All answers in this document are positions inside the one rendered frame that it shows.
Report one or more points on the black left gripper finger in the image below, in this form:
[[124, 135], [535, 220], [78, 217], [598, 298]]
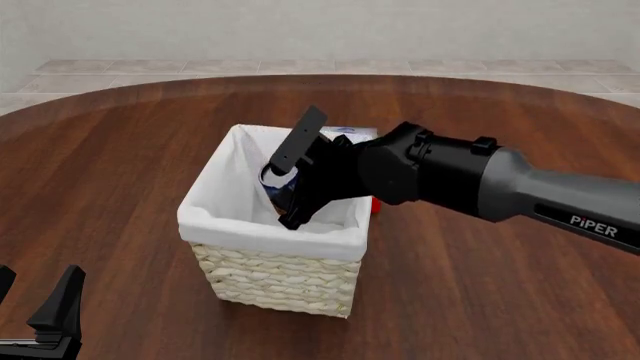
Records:
[[59, 303], [6, 281]]

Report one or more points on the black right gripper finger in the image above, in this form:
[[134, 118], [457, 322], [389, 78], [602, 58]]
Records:
[[304, 210]]

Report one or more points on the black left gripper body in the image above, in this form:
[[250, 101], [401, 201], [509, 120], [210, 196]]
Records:
[[35, 348]]

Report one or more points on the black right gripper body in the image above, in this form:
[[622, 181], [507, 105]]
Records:
[[335, 172]]

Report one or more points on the alphabet soup tin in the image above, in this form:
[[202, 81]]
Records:
[[280, 189]]

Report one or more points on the grey and black right robot arm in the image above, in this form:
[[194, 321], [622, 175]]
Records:
[[500, 187]]

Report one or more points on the white wicker basket with liner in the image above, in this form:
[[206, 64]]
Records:
[[280, 270]]

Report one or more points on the white box with blue print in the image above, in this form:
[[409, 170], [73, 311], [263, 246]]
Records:
[[357, 133]]

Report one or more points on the small red container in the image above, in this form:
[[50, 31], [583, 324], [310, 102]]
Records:
[[375, 206]]

